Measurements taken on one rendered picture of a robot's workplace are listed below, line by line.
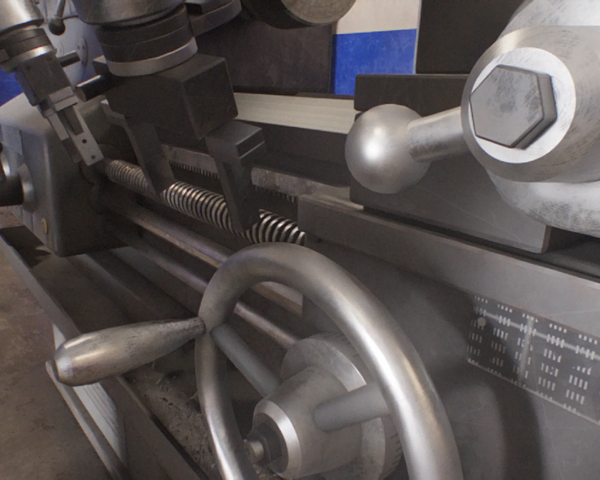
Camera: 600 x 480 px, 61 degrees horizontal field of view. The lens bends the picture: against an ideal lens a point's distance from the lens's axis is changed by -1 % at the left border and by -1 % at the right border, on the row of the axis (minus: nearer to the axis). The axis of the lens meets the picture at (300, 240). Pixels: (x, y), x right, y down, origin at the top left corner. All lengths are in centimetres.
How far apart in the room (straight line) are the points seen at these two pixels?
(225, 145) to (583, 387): 29
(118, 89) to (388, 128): 36
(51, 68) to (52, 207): 31
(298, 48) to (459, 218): 96
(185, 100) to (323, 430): 26
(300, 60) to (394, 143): 103
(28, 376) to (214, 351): 146
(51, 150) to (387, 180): 85
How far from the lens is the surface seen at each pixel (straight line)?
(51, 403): 163
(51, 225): 102
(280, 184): 62
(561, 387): 26
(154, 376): 88
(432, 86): 27
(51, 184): 100
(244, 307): 61
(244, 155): 41
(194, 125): 42
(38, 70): 78
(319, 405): 27
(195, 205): 65
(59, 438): 149
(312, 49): 121
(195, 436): 76
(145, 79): 45
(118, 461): 132
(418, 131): 16
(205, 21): 46
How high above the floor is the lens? 87
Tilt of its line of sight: 17 degrees down
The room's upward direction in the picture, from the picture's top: 2 degrees clockwise
